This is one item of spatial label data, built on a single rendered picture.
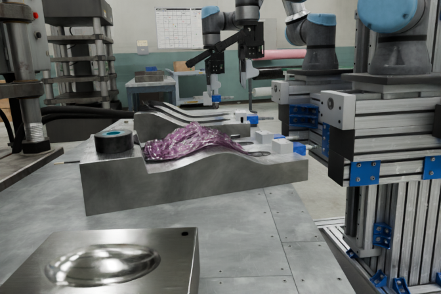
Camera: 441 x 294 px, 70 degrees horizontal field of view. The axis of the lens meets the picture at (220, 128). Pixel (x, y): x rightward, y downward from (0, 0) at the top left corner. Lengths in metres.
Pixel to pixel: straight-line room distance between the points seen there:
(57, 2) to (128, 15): 2.75
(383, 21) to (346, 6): 8.00
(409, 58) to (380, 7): 0.19
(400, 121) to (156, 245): 0.73
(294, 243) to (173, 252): 0.22
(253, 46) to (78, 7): 4.03
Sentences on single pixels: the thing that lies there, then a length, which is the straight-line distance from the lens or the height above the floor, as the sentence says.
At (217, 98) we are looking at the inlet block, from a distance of 1.34.
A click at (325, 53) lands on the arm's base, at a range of 1.39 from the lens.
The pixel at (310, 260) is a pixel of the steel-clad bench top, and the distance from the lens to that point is 0.52.
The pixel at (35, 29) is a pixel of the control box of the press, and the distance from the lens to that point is 1.61.
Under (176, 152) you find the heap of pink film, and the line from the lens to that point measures 0.73.
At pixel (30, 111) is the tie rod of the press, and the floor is 0.94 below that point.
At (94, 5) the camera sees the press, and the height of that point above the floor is 1.86.
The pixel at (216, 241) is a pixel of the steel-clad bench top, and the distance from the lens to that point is 0.55.
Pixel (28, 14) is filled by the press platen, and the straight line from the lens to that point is 1.28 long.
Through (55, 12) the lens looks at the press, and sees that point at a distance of 4.96.
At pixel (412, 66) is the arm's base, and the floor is 1.06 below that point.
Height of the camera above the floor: 1.09
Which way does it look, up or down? 12 degrees down
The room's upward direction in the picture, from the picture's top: 2 degrees counter-clockwise
